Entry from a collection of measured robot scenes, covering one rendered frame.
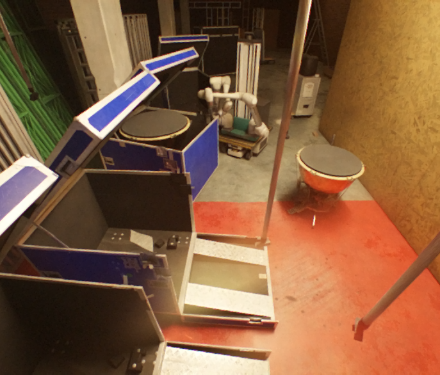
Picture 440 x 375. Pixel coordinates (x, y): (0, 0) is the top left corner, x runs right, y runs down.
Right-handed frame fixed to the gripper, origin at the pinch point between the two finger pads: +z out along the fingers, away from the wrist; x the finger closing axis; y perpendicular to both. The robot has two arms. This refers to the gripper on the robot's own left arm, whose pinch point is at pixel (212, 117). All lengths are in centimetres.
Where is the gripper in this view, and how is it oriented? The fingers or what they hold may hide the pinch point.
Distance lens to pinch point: 328.3
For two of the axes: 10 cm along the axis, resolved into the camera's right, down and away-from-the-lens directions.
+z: 1.6, 8.1, 5.6
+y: -9.2, -0.7, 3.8
